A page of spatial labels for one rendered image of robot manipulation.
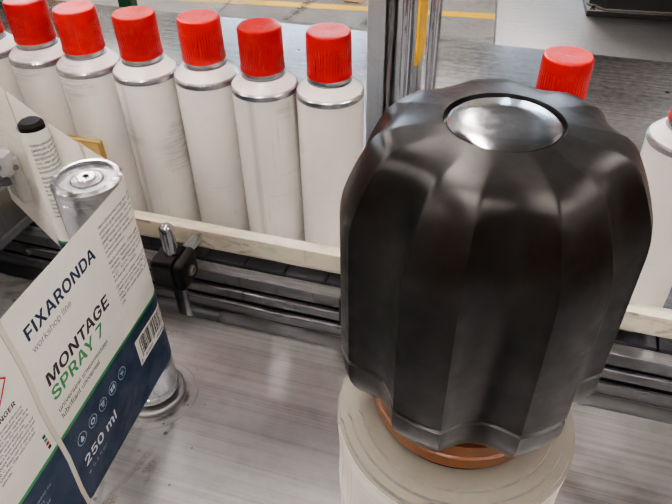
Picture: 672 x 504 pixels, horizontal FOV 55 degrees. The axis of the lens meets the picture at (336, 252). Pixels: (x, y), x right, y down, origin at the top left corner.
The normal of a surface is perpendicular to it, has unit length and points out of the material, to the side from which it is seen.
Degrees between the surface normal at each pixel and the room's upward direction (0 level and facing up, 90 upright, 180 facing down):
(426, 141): 11
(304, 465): 0
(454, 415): 90
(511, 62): 0
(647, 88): 0
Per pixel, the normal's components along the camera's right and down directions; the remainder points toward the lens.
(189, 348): -0.02, -0.77
